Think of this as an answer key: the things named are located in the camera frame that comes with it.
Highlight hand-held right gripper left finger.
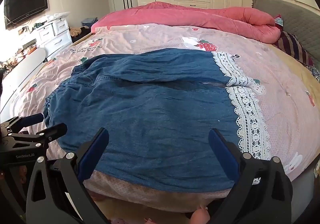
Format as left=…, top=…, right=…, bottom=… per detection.
left=26, top=127, right=110, bottom=224

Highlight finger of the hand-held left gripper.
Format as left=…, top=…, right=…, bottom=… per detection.
left=2, top=123, right=68, bottom=150
left=4, top=113, right=44, bottom=135

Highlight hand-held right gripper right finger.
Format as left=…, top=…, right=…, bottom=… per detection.
left=208, top=128, right=293, bottom=224

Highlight blue denim pants lace trim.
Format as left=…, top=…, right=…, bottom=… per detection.
left=43, top=48, right=272, bottom=192

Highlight white rounded board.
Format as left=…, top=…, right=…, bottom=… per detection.
left=0, top=47, right=48, bottom=114

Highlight cluttered desk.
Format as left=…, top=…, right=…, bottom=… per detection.
left=0, top=39, right=38, bottom=72

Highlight pink strawberry print bedspread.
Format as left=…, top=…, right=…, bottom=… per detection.
left=0, top=24, right=320, bottom=212

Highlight white drawer chest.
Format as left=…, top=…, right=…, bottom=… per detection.
left=35, top=17, right=73, bottom=58

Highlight white plastic bags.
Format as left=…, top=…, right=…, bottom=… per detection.
left=45, top=11, right=71, bottom=23

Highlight tan bed sheet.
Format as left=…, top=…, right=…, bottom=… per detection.
left=270, top=44, right=320, bottom=104

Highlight folded blue clothes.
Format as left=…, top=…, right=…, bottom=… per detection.
left=81, top=17, right=98, bottom=26

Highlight black flat television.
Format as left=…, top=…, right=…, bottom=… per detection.
left=4, top=0, right=48, bottom=29

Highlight blue patterned cloth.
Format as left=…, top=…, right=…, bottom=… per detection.
left=306, top=65, right=320, bottom=82

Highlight striped purple garment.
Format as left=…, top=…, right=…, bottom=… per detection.
left=272, top=31, right=314, bottom=65

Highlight teal patterned cloth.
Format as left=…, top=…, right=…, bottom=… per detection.
left=274, top=15, right=284, bottom=31

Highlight grey rug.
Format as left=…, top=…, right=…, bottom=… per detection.
left=252, top=0, right=320, bottom=64

